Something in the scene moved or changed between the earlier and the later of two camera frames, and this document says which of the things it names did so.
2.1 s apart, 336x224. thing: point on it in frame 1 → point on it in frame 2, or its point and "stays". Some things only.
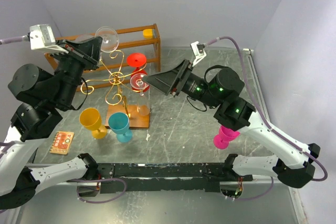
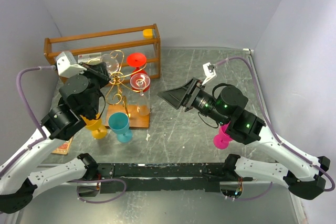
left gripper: x=87 y=52 → x=98 y=70
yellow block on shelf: x=147 y=33 stays
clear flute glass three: x=109 y=36 → x=112 y=64
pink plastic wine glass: x=226 y=135 stays
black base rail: x=164 y=178 stays
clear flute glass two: x=137 y=82 stays
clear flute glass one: x=143 y=105 stays
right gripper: x=172 y=80 → x=176 y=96
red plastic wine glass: x=137 y=60 stays
